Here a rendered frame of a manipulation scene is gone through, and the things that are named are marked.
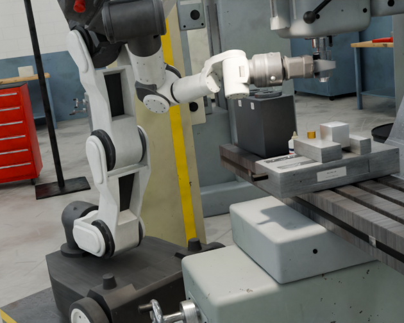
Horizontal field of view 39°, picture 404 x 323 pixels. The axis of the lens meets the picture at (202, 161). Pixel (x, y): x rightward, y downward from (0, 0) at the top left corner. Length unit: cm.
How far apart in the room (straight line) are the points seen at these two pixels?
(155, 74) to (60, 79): 882
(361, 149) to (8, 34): 918
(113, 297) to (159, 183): 152
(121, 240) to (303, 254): 80
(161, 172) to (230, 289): 186
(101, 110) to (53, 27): 855
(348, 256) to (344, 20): 58
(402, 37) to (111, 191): 103
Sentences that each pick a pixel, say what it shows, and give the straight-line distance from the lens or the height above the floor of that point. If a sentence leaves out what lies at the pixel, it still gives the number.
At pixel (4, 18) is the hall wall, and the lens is 1037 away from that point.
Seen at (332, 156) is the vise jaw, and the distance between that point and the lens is 147.
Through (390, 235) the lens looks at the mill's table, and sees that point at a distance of 121.
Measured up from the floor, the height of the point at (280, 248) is 83.
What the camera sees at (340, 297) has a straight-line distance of 155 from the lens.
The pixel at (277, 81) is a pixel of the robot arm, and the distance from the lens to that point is 151.
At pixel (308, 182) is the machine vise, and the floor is 96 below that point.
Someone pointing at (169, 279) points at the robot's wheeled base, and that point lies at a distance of 191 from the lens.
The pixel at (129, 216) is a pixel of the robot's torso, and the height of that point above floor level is 75.
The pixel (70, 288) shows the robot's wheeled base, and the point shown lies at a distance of 202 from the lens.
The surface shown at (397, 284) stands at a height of 65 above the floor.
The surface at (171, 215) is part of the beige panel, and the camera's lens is 332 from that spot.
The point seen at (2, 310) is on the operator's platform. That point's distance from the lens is 240.
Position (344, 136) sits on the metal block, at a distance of 153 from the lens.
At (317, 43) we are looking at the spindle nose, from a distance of 153.
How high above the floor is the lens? 138
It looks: 14 degrees down
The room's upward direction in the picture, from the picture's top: 7 degrees counter-clockwise
